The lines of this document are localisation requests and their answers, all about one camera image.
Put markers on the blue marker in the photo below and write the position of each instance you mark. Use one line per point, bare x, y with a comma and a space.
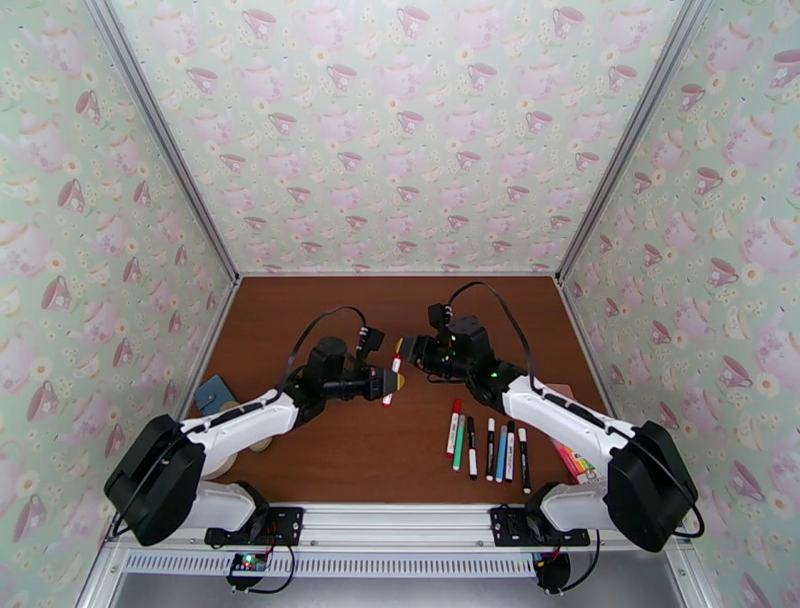
502, 459

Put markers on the black marker white ends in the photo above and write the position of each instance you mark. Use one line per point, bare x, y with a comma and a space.
490, 456

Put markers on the aluminium corner post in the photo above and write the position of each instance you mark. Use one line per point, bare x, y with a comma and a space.
629, 140
169, 140

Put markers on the red whiteboard marker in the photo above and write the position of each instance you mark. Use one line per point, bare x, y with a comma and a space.
452, 434
397, 364

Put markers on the black and white marker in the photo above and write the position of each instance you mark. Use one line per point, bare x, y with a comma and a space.
472, 462

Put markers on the pink card holder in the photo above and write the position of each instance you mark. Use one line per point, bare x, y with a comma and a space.
567, 392

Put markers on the green marker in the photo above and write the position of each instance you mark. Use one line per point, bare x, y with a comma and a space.
459, 447

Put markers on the black round connector housing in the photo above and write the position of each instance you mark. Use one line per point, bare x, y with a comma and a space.
553, 572

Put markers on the small circuit board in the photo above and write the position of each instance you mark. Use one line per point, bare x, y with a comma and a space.
247, 562

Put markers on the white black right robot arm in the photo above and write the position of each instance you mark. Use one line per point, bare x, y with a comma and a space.
562, 419

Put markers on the colourful pen pack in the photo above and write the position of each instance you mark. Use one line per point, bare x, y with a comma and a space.
578, 465

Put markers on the thin black pen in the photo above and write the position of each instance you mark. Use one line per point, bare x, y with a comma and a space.
524, 459

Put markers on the white marker black print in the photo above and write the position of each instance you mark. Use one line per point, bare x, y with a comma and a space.
510, 465

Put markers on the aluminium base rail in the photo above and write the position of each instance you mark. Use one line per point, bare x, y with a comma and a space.
400, 525

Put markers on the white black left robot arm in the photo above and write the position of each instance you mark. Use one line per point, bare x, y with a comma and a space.
250, 415

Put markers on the blue card holder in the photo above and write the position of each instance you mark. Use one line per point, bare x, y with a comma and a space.
209, 394

